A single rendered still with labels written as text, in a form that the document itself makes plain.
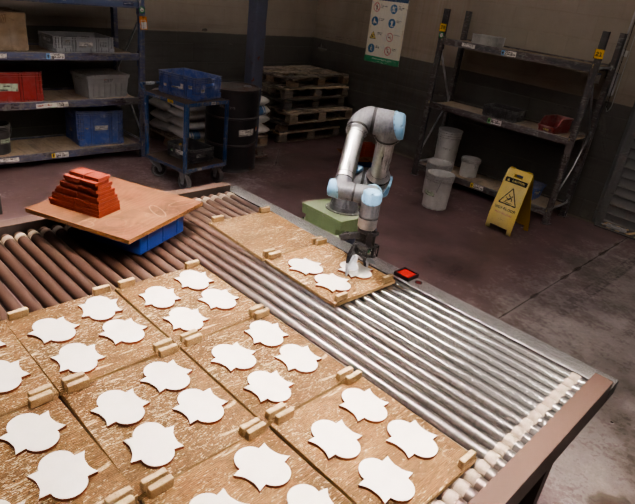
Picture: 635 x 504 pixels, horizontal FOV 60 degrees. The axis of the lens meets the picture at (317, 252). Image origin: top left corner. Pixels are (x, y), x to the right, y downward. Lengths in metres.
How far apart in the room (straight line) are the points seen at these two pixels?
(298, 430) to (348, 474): 0.18
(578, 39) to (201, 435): 5.92
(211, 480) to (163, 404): 0.28
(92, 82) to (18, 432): 5.09
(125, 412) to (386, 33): 6.98
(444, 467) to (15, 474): 0.99
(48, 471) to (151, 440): 0.22
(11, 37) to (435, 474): 5.42
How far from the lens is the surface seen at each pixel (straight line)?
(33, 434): 1.52
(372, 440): 1.52
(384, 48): 8.00
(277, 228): 2.58
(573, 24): 6.75
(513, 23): 7.02
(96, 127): 6.46
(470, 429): 1.67
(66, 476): 1.41
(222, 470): 1.40
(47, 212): 2.43
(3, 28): 6.05
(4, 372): 1.73
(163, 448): 1.44
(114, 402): 1.57
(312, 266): 2.25
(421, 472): 1.48
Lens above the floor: 1.97
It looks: 26 degrees down
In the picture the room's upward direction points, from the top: 8 degrees clockwise
